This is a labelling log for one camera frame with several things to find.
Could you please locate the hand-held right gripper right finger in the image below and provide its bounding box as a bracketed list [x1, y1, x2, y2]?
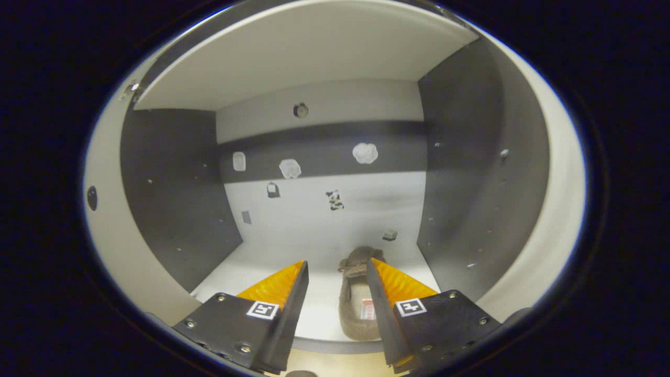
[365, 257, 504, 373]

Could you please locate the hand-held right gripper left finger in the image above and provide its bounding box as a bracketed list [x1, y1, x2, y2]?
[173, 260, 309, 375]

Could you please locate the grey white shoe cabinet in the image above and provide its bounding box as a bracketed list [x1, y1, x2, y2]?
[83, 0, 588, 354]

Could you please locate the grey cabinet door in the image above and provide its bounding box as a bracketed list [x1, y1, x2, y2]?
[83, 79, 202, 328]
[476, 34, 588, 323]

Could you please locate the white cabinet shelf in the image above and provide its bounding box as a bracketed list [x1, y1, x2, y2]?
[133, 0, 479, 110]
[191, 243, 440, 354]

